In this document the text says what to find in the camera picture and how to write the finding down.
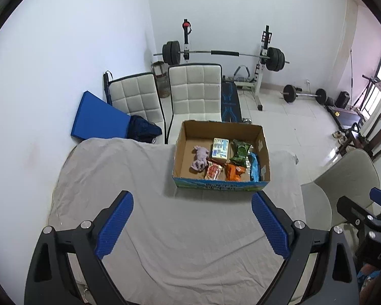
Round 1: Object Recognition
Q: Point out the dark blue bag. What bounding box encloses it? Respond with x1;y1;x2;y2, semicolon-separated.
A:
127;115;163;143

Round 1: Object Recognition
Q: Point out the person's right forearm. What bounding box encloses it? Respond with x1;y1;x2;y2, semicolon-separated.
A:
357;265;381;305

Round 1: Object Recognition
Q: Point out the white padded chair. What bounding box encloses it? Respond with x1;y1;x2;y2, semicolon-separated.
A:
165;64;223;145
108;73;166;140

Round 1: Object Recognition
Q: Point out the black speaker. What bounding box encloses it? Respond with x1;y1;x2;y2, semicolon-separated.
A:
335;91;351;109

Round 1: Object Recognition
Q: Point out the blue snack packet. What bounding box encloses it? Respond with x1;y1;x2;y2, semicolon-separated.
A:
247;151;262;181

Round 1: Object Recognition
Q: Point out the black hanging rod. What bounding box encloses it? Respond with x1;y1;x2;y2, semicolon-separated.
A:
349;49;355;102

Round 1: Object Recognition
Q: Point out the purple plush toy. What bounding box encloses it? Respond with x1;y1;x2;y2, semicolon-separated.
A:
191;145;209;173

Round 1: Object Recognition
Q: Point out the metal canister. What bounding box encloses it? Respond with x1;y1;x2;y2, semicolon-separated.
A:
151;61;170;98

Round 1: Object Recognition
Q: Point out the grey tablecloth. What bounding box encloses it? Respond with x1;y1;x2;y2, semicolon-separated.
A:
47;138;304;305

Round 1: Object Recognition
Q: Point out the blue foam mat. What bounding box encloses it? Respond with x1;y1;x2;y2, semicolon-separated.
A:
70;91;132;142

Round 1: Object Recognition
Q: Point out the grey shell chair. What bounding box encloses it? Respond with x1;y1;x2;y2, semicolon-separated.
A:
300;149;380;239

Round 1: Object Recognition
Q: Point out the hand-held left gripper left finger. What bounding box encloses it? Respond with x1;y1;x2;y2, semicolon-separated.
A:
24;191;134;305

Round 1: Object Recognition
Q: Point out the cardboard box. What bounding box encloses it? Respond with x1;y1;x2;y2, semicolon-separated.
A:
172;120;271;194

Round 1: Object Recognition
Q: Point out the short barbell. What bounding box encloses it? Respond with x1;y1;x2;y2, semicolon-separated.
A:
281;84;327;105

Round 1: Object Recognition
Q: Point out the black weight bench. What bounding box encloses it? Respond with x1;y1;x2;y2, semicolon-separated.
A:
221;81;243;123

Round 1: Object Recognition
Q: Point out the black treadmill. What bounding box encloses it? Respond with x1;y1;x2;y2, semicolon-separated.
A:
325;74;381;134

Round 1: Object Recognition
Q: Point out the white bench press rack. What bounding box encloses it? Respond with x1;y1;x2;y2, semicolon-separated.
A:
181;19;274;112

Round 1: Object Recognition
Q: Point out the orange snack packet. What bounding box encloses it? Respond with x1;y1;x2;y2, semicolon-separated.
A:
225;163;246;182

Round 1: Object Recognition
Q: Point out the black folded frame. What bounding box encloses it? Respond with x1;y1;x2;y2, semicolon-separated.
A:
103;71;113;105

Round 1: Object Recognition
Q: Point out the grey triangle row handle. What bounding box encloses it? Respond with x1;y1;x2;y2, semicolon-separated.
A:
235;66;251;83

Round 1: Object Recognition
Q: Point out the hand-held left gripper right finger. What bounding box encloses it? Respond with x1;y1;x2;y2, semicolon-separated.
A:
251;191;359;305

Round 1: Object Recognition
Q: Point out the green snack packet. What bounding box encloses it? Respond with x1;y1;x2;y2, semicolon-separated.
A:
230;139;253;167

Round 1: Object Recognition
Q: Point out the long barbell with black plates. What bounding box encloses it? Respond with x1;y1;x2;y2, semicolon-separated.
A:
153;41;290;71

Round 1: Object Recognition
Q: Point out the red snack packet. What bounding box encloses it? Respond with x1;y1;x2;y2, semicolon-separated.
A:
205;161;223;180

